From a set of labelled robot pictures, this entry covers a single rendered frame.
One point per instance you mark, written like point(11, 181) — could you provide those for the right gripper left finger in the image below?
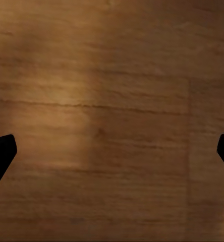
point(8, 150)

